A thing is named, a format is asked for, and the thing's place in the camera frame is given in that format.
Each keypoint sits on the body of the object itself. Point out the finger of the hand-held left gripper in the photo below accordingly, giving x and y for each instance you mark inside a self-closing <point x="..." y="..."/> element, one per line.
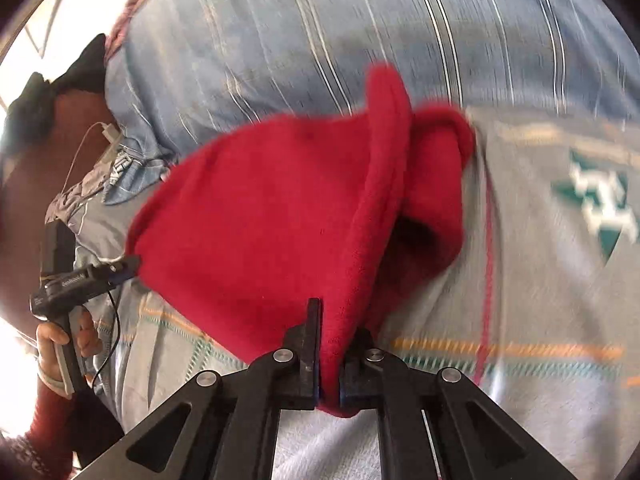
<point x="122" y="266"/>

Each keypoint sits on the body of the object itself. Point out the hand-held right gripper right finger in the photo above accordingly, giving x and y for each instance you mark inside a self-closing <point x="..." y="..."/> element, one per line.
<point x="350" y="382"/>

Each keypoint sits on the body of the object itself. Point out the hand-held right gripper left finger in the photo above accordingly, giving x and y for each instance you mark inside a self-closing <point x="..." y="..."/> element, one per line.
<point x="310" y="360"/>

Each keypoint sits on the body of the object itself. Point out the red fleece sweater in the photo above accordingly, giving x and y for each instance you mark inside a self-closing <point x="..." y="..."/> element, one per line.
<point x="260" y="220"/>

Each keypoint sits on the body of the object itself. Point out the person's left forearm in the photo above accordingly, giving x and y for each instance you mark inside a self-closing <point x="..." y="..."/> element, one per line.
<point x="47" y="425"/>

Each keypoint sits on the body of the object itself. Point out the person's left hand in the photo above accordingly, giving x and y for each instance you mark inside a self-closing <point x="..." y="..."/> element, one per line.
<point x="47" y="342"/>

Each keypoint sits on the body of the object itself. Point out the black cloth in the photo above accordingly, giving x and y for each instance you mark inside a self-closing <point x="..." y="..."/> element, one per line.
<point x="60" y="85"/>

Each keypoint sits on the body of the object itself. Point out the grey printed bed sheet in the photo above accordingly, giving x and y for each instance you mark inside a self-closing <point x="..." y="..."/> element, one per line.
<point x="550" y="285"/>

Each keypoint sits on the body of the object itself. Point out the pink patterned cloth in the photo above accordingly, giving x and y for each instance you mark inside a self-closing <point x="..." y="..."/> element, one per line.
<point x="131" y="15"/>

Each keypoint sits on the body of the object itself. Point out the blue plaid quilt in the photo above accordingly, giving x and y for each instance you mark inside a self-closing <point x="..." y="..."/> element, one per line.
<point x="300" y="35"/>

